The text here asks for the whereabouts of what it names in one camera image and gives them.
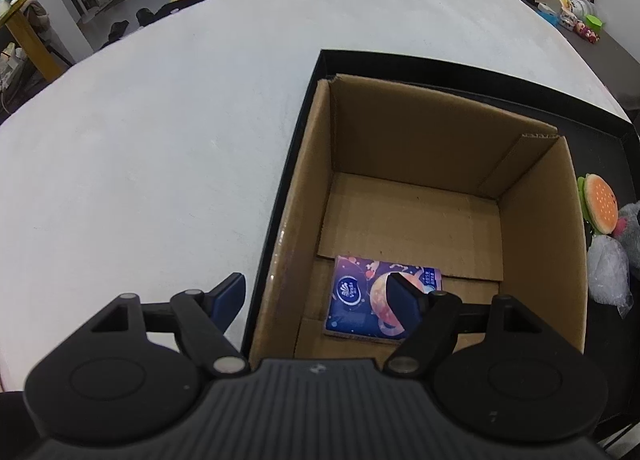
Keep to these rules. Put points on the green cup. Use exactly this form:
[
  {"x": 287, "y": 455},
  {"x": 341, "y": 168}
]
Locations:
[{"x": 595, "y": 22}]

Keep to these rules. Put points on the yellow wooden table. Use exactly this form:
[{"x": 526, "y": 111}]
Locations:
[{"x": 25, "y": 35}]

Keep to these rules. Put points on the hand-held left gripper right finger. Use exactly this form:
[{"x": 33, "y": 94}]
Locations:
[{"x": 402, "y": 300}]

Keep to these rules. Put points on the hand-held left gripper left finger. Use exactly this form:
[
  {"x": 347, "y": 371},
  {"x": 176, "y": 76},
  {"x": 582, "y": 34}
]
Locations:
[{"x": 227, "y": 297}]

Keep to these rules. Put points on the black shallow tray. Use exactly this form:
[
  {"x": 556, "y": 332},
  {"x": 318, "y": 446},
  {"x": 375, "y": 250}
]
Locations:
[{"x": 450, "y": 71}]

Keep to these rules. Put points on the teal small item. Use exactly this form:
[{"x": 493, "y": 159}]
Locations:
[{"x": 547, "y": 12}]

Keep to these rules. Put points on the grey and pink plush toy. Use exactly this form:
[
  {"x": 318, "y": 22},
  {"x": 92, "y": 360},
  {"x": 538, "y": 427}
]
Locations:
[{"x": 631, "y": 225}]

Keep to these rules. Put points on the grey desk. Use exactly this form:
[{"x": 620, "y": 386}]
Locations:
[{"x": 615, "y": 60}]

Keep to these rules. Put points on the burger plush toy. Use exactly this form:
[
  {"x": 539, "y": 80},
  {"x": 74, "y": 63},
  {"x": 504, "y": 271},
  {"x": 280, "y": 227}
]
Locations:
[{"x": 600, "y": 202}]

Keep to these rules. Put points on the black shoe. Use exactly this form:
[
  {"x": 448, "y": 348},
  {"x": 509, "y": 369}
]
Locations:
[
  {"x": 145, "y": 16},
  {"x": 118, "y": 31}
]

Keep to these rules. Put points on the brown cardboard box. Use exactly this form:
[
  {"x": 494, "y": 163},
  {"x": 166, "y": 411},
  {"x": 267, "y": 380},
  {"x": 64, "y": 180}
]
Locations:
[{"x": 415, "y": 140}]

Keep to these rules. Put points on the colourful small toy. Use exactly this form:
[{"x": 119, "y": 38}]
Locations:
[{"x": 580, "y": 29}]

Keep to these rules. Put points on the black floor mat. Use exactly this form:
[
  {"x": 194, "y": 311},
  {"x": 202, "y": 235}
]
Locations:
[{"x": 175, "y": 6}]

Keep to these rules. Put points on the clear bubble wrap bag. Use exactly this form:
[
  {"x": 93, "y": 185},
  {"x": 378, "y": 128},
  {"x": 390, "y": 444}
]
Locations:
[{"x": 607, "y": 265}]

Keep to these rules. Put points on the white snack packet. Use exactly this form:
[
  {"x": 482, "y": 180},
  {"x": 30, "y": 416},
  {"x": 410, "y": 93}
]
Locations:
[{"x": 577, "y": 5}]

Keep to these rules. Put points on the purple tissue packet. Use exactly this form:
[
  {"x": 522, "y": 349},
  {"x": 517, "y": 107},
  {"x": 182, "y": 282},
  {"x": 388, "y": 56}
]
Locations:
[{"x": 357, "y": 300}]

